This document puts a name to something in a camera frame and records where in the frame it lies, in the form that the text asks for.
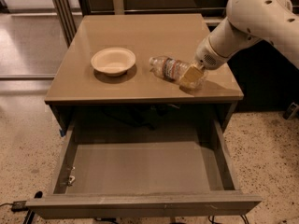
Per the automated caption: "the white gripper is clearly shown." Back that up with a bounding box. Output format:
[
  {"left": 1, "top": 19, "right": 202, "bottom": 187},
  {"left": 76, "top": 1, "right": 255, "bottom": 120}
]
[{"left": 180, "top": 37, "right": 228, "bottom": 87}]

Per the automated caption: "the clear plastic water bottle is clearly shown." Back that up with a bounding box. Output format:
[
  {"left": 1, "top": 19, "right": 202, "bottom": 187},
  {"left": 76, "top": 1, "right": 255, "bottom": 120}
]
[{"left": 149, "top": 56, "right": 207, "bottom": 90}]

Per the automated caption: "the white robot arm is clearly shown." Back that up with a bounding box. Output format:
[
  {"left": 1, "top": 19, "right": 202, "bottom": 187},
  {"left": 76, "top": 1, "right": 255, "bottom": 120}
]
[{"left": 180, "top": 0, "right": 299, "bottom": 88}]

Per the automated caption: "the grey drawer cabinet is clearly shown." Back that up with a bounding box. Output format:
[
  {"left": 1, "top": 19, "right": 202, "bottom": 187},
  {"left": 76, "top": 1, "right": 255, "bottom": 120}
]
[{"left": 45, "top": 14, "right": 243, "bottom": 131}]

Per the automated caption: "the open grey top drawer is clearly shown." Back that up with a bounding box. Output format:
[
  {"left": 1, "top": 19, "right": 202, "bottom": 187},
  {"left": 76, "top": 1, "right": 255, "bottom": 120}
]
[{"left": 27, "top": 107, "right": 262, "bottom": 218}]

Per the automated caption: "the metal drawer lock latch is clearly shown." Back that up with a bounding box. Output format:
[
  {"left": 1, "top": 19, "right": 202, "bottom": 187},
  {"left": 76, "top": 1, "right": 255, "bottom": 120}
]
[{"left": 66, "top": 167, "right": 76, "bottom": 187}]

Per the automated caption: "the beige paper bowl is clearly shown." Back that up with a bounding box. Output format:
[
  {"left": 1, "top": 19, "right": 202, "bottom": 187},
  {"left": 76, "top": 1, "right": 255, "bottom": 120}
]
[{"left": 91, "top": 48, "right": 136, "bottom": 77}]

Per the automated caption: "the dark object on floor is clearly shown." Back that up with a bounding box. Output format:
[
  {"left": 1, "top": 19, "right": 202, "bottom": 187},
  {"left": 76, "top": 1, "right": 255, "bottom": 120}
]
[{"left": 283, "top": 103, "right": 299, "bottom": 120}]

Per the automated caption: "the black power adapter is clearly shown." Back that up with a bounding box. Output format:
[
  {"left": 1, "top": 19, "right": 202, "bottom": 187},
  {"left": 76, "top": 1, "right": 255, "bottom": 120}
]
[{"left": 11, "top": 201, "right": 27, "bottom": 212}]

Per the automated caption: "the wooden shelf with metal frame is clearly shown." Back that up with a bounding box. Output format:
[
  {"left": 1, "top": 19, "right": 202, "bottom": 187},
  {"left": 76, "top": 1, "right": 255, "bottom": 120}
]
[{"left": 52, "top": 0, "right": 228, "bottom": 43}]

